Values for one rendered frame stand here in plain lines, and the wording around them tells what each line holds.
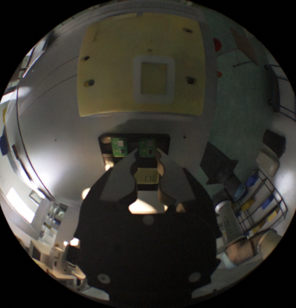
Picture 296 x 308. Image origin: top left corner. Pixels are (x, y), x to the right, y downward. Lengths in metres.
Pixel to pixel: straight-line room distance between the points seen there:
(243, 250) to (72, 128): 0.65
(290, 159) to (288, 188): 0.65
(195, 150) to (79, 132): 0.23
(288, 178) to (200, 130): 3.05
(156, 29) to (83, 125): 0.19
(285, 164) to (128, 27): 3.15
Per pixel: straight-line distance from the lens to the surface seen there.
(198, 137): 0.18
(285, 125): 3.17
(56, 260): 0.29
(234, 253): 0.51
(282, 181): 3.17
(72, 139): 0.22
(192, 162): 0.20
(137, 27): 0.15
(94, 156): 0.20
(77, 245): 0.28
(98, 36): 0.16
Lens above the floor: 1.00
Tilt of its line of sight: 60 degrees down
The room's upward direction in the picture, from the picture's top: 178 degrees clockwise
